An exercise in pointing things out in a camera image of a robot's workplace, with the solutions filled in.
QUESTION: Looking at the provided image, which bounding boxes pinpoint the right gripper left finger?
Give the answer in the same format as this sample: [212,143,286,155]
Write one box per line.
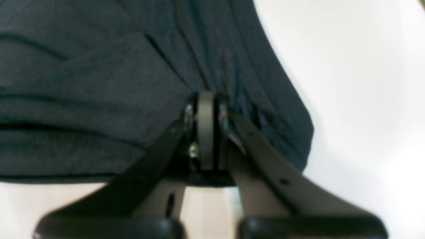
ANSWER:
[33,93,214,239]

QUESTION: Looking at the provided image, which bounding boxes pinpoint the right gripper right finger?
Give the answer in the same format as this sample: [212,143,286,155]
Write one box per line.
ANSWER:
[214,95,388,239]

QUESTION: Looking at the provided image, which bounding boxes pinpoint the black long-sleeve T-shirt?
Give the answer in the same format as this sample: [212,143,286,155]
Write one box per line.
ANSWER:
[0,0,314,183]

